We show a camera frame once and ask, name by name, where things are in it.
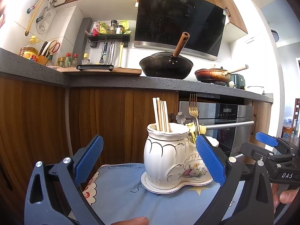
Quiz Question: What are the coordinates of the person's right hand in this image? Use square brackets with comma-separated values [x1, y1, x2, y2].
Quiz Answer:
[271, 183, 299, 213]

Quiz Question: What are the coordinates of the black wok wooden handle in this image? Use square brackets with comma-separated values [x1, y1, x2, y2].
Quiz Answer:
[139, 32, 193, 80]

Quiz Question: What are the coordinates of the light blue patterned cloth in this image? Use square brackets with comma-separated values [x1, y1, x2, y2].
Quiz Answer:
[82, 163, 246, 225]

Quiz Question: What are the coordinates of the black range hood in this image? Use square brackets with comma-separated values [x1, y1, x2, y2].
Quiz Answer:
[134, 0, 226, 60]

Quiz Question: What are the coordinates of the black wall spice shelf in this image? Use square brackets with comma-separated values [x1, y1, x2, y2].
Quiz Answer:
[87, 34, 131, 48]

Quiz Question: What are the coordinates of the green kettle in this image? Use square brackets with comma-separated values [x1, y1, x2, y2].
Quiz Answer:
[228, 74, 246, 90]

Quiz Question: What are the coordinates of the yellow oil bottle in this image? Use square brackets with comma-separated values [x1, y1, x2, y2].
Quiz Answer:
[19, 36, 40, 61]

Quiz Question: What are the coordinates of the orange knife block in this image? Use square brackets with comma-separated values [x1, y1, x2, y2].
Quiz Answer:
[36, 55, 48, 66]

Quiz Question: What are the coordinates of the white ceramic utensil holder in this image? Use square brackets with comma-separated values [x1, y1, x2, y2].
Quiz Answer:
[141, 123, 213, 194]

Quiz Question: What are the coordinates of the black tray on board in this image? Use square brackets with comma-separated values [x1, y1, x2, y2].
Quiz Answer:
[76, 64, 114, 71]

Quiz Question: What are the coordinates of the light wooden chopstick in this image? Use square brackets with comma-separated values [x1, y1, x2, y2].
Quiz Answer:
[153, 97, 160, 131]

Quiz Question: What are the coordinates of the person's left hand thumb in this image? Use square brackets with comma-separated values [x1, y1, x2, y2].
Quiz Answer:
[111, 217, 149, 225]

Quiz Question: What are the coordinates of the stainless built-in oven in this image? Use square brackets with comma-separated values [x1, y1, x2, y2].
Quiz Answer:
[179, 101, 254, 160]

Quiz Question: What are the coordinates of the wooden cutting board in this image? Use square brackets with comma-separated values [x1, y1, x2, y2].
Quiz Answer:
[56, 67, 142, 76]

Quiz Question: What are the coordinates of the gold metal fork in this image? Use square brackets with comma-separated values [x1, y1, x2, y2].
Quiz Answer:
[188, 94, 201, 135]

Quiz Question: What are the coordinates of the brown frying pan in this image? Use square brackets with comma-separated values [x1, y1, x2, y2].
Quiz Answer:
[195, 64, 249, 86]

